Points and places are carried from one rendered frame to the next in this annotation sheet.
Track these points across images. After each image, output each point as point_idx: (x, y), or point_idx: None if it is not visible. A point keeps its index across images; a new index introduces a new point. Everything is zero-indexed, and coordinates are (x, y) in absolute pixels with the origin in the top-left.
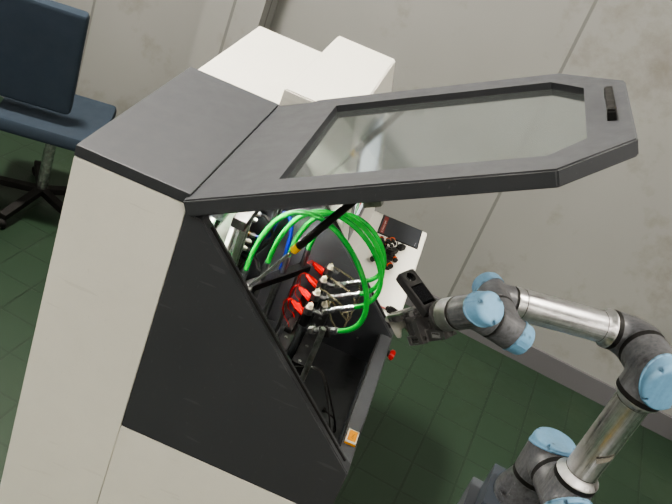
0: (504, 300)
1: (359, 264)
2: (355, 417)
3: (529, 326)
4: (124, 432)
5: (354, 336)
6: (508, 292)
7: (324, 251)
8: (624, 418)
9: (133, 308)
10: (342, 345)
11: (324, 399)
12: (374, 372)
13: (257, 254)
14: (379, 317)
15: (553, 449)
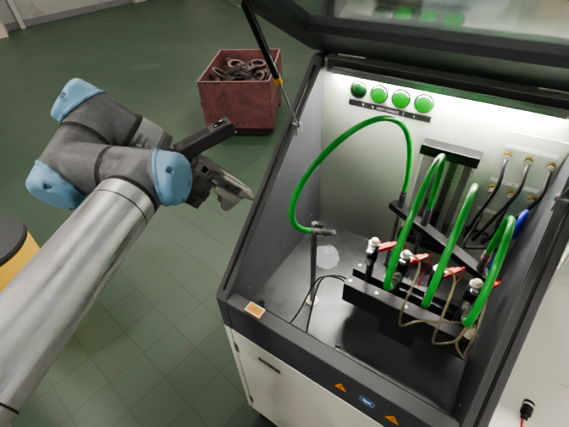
0: (97, 146)
1: (316, 158)
2: (284, 325)
3: (38, 169)
4: None
5: (461, 401)
6: (118, 163)
7: (515, 284)
8: None
9: None
10: (457, 400)
11: (355, 352)
12: (363, 376)
13: (510, 257)
14: (471, 404)
15: None
